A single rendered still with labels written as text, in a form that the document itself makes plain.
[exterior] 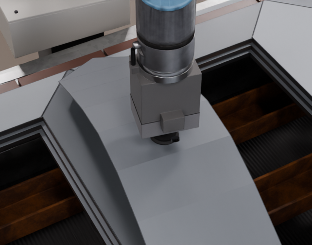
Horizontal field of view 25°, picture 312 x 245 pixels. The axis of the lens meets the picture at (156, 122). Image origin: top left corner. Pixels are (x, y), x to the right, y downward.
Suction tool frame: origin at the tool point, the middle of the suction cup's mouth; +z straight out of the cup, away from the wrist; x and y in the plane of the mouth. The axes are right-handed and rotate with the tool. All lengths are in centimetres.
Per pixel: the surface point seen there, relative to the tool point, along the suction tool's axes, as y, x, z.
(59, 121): -13.4, 18.8, 11.3
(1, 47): -21, 145, 96
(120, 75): -1.7, 20.7, 5.1
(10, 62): -19, 135, 96
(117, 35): 6, 59, 28
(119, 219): -8.3, -4.4, 11.2
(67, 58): -7, 54, 28
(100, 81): -5.4, 19.9, 4.9
